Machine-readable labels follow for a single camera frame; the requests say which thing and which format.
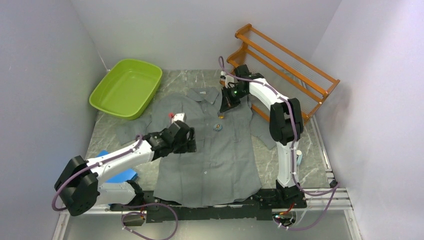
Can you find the grey button-up shirt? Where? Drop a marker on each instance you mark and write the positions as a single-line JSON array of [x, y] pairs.
[[223, 168]]

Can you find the orange wooden rack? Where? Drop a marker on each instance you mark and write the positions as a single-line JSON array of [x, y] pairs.
[[287, 72]]

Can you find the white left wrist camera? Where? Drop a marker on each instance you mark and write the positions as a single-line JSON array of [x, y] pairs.
[[177, 117]]

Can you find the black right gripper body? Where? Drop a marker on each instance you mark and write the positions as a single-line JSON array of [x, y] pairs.
[[233, 95]]

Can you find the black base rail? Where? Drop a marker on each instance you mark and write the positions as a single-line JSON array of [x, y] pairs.
[[260, 206]]

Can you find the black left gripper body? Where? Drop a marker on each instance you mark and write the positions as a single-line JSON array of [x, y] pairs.
[[185, 145]]

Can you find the blue flat pad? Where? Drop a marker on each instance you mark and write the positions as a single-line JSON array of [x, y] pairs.
[[121, 174]]

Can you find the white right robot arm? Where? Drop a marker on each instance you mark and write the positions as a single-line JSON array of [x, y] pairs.
[[285, 116]]

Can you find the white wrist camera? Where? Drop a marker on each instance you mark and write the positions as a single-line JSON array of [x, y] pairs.
[[177, 117], [226, 80]]

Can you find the small light blue clip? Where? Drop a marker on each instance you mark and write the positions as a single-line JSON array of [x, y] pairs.
[[299, 157]]

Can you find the green plastic tub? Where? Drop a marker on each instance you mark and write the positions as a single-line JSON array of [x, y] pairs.
[[127, 89]]

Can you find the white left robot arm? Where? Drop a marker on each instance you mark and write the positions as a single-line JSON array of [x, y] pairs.
[[85, 183]]

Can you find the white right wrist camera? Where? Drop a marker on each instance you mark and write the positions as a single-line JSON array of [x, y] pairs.
[[226, 80]]

